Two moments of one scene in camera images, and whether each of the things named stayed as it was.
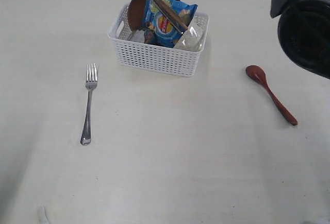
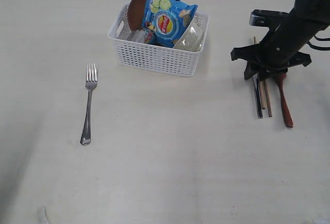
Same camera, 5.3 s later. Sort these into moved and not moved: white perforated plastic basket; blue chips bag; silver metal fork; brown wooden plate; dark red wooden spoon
Moved: dark red wooden spoon
Not moved: white perforated plastic basket; blue chips bag; silver metal fork; brown wooden plate
